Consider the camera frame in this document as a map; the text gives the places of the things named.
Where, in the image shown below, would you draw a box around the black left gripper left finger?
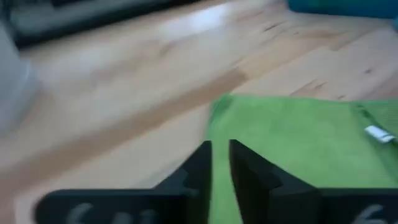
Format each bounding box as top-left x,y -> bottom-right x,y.
34,140 -> 213,224

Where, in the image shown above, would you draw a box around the black aluminium table frame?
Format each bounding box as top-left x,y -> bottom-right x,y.
0,0 -> 203,49

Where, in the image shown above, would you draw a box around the green microfiber towel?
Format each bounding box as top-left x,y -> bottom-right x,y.
205,94 -> 398,224

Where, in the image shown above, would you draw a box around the teal plastic bin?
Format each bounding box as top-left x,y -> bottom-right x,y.
287,0 -> 398,19

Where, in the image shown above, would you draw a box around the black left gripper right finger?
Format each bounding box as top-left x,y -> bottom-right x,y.
229,139 -> 398,224

